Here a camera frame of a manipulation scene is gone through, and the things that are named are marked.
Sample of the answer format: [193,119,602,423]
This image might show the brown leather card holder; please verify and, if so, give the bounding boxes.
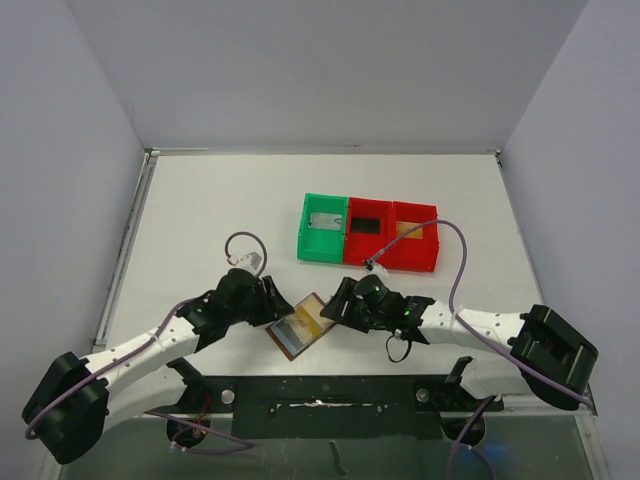
[266,292,336,361]

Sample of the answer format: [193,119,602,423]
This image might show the gold card pocket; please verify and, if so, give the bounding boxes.
[295,306,322,336]

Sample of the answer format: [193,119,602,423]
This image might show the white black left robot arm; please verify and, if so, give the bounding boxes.
[22,268,294,465]

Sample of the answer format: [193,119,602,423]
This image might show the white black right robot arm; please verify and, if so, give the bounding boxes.
[321,274,598,411]

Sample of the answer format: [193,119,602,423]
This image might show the gold VIP card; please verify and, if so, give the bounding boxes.
[396,221,424,240]

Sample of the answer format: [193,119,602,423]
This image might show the black card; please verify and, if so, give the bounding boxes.
[350,216,381,235]

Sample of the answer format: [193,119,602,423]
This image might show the red plastic bin right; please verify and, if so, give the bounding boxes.
[383,201,439,273]

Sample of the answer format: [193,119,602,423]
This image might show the red plastic bin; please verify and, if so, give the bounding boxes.
[343,197,392,266]
[383,201,439,273]

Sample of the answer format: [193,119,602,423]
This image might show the green plastic bin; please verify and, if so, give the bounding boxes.
[297,193,349,264]

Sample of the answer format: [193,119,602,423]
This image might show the red plastic bin middle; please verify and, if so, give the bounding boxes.
[343,197,392,266]

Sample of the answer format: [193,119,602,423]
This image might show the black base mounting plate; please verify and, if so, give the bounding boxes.
[161,360,480,440]

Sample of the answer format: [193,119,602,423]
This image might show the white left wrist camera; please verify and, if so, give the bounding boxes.
[227,252,262,276]

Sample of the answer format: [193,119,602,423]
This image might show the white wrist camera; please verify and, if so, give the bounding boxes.
[227,252,262,276]
[365,262,389,279]

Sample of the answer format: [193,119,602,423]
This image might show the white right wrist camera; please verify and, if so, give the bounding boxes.
[365,262,389,279]

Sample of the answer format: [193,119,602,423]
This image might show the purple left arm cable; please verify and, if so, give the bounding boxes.
[24,231,267,456]

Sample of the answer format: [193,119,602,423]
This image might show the aluminium left frame rail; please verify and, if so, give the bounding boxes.
[91,149,160,353]

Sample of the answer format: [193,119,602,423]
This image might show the aluminium frame rail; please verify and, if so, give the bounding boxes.
[57,373,599,424]
[91,149,160,353]

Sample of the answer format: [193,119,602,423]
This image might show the aluminium front frame rail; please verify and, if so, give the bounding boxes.
[57,373,599,424]

